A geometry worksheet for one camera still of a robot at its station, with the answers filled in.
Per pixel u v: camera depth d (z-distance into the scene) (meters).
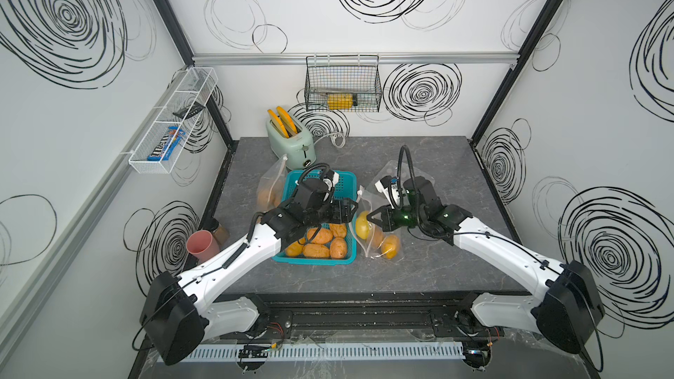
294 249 0.83
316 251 0.82
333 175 0.70
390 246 0.83
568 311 0.40
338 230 0.89
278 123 0.98
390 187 0.65
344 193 1.02
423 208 0.60
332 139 1.20
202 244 0.79
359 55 0.89
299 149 0.99
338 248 0.82
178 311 0.38
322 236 0.86
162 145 0.71
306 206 0.57
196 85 0.92
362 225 0.79
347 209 0.68
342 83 0.99
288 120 1.01
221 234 0.84
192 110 0.80
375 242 0.75
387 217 0.67
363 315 0.77
